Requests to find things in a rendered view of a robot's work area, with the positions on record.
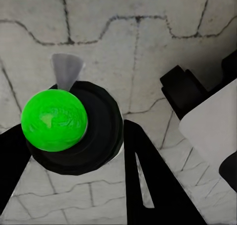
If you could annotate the insectifuge atomizer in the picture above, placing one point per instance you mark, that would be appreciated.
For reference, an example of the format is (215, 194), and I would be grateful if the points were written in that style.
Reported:
(74, 127)

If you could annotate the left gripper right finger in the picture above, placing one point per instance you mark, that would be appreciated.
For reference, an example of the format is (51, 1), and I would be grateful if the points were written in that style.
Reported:
(172, 206)

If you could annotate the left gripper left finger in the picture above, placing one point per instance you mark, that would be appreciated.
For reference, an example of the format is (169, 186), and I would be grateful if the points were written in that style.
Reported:
(14, 156)

